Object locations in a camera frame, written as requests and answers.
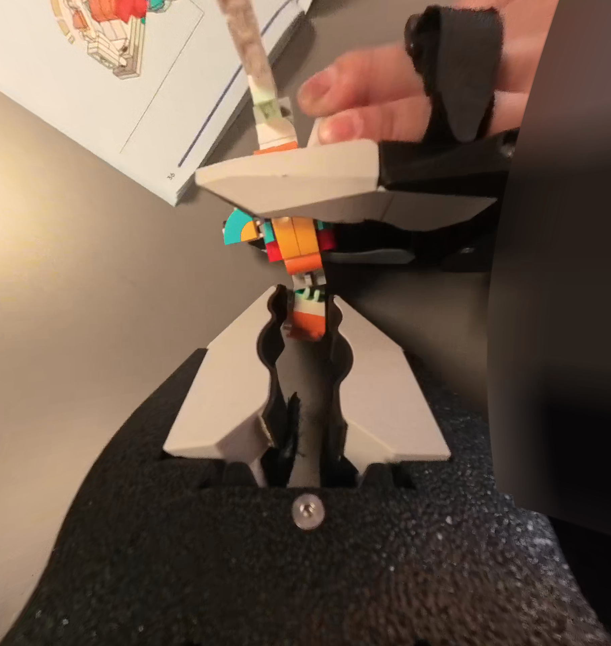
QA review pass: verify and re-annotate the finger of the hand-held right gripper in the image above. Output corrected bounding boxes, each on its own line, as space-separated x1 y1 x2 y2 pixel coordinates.
193 139 499 232
328 248 416 266

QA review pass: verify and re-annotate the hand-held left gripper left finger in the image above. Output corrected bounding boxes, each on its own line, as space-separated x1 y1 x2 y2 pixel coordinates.
161 284 291 488

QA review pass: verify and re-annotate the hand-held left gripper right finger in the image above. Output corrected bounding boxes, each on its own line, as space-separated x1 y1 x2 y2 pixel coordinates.
328 294 452 488

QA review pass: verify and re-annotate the colourful toy brick fish body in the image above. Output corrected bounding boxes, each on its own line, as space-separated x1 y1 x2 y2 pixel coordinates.
220 0 337 283

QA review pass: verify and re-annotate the orange toy brick head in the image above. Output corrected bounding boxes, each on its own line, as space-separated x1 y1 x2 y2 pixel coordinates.
284 283 332 342

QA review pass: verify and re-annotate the person's right hand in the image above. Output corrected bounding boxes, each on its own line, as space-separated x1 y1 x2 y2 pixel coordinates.
298 0 559 145

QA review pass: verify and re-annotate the open pale blue instruction booklet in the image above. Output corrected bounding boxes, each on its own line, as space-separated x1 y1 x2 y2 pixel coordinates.
0 0 314 207

